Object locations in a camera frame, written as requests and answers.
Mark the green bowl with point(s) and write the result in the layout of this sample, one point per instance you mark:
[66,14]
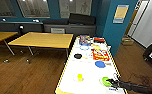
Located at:
[104,81]

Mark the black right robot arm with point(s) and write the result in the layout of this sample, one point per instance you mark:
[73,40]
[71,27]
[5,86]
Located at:
[142,87]

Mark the open cardboard box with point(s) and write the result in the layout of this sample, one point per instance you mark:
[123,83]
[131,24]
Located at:
[127,41]

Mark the blue bowl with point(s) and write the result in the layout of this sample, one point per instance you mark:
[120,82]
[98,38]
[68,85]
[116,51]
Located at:
[100,64]

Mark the air hockey table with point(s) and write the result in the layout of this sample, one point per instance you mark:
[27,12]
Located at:
[87,71]

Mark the red orange game box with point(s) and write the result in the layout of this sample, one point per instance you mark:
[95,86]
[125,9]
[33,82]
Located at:
[100,55]

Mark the yellow cup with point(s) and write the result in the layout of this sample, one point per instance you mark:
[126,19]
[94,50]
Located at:
[80,77]

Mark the white bowl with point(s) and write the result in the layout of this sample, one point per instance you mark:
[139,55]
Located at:
[84,47]

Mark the flat red object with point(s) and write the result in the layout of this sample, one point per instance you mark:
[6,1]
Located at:
[99,40]

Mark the brown wooden door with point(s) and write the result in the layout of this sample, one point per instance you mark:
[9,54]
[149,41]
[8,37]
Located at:
[132,21]

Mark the dark grey sofa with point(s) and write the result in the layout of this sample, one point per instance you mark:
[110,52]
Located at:
[72,25]

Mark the yellow wooden table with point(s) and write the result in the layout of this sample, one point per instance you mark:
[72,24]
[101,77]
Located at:
[42,39]
[0,35]

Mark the framed interior window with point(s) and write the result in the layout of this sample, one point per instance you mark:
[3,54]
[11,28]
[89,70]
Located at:
[3,7]
[75,7]
[33,7]

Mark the long dark grey bench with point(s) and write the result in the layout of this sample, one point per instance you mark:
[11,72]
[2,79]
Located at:
[15,26]

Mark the pale framed wall sign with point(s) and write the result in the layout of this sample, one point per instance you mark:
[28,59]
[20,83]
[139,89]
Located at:
[120,14]

